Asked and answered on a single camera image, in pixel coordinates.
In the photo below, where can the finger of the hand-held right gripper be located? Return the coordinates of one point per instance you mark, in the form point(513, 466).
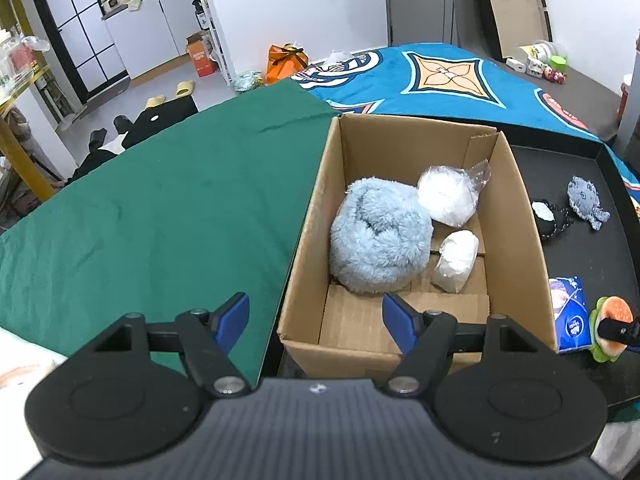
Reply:
point(620, 331)

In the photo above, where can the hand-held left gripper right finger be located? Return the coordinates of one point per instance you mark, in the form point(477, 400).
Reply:
point(400, 321)

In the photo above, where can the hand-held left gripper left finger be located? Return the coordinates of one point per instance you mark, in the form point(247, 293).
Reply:
point(232, 317)

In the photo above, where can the hamburger plush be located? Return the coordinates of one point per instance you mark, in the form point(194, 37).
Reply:
point(612, 307)

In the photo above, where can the blue tissue packet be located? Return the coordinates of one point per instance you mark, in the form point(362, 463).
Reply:
point(572, 320)

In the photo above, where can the white bundle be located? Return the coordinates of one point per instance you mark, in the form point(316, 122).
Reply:
point(455, 260)

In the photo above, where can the black tray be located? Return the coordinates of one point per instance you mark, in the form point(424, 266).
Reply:
point(580, 255)

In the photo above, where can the fluffy light blue plush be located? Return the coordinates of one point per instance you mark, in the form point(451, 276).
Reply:
point(380, 235)

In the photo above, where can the clear bag of white cotton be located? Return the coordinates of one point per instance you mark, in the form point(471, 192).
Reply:
point(445, 197)

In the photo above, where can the small grey plush toy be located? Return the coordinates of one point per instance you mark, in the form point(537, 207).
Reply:
point(585, 200)

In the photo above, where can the brown cardboard box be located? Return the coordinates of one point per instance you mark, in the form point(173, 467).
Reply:
point(390, 150)

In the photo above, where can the green cloth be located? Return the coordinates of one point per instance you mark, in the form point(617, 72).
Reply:
point(175, 220)

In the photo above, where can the black white clothing pile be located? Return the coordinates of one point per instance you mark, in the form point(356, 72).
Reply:
point(100, 160)

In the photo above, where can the black dice stool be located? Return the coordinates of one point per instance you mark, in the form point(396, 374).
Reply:
point(160, 119)

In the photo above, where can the black shoe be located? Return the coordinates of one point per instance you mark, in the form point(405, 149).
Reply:
point(97, 140)
point(122, 124)

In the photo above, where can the white fleece blanket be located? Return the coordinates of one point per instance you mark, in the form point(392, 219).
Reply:
point(20, 410)

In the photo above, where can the glass jar with plants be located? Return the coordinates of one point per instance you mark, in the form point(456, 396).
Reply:
point(248, 81)

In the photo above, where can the blue patterned bedsheet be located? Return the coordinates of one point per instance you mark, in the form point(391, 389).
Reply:
point(480, 90)

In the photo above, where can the orange gift bag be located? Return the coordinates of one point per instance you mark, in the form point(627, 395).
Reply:
point(285, 62)

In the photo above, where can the orange cardboard box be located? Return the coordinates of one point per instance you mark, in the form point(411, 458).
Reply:
point(201, 57)

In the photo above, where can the red round toys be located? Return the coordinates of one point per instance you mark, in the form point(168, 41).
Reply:
point(556, 77)

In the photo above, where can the white plastic bag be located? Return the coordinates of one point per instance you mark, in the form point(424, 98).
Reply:
point(336, 59)

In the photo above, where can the yellow table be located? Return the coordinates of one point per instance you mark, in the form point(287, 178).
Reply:
point(20, 150)

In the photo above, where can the green cup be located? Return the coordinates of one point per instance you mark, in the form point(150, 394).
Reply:
point(559, 63)

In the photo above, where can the small white toy figure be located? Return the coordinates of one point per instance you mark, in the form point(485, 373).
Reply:
point(536, 67)

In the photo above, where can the white charger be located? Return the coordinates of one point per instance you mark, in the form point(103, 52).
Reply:
point(516, 65)

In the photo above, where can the white shelf rack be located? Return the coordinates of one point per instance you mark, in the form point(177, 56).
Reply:
point(215, 30)

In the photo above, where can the white bottle with yellow label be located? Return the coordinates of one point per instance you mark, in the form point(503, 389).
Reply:
point(535, 52)

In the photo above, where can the white kitchen cabinet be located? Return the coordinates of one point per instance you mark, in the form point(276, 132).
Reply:
point(150, 30)

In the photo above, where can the black framed sliding door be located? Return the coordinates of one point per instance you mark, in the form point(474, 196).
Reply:
point(75, 35)

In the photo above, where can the white microwave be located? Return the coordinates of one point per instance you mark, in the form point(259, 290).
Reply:
point(114, 5)

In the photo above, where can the black framed brown lid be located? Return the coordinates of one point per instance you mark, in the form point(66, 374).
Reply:
point(515, 0)

